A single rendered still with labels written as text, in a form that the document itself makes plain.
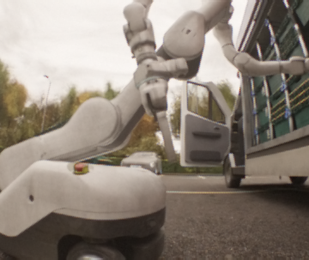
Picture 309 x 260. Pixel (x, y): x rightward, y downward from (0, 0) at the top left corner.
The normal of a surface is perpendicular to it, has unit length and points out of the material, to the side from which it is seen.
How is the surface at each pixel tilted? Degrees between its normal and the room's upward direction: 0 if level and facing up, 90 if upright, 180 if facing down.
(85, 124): 90
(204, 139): 85
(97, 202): 89
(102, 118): 90
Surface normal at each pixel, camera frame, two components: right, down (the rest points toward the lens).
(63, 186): -0.10, -0.21
